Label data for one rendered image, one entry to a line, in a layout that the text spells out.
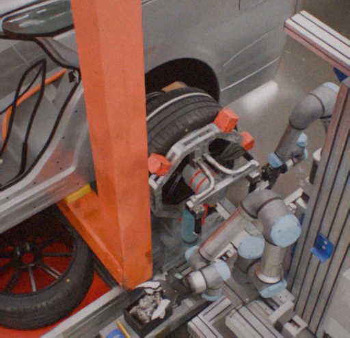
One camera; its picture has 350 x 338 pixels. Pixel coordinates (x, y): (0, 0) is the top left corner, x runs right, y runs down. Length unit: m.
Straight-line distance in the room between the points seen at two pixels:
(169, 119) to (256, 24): 0.73
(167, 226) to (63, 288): 0.79
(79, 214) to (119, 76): 1.35
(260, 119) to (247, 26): 1.40
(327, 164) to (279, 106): 2.47
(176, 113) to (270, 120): 1.71
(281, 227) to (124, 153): 0.63
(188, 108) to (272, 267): 0.90
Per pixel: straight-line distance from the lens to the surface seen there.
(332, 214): 2.58
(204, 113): 3.20
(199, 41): 3.31
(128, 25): 2.14
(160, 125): 3.15
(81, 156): 3.28
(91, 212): 3.45
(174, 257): 3.91
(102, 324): 3.67
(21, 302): 3.44
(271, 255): 2.67
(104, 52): 2.14
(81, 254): 3.53
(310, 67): 5.23
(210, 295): 2.70
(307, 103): 3.00
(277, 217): 2.50
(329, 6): 5.81
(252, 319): 3.09
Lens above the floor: 3.50
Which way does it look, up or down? 51 degrees down
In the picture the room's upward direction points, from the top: straight up
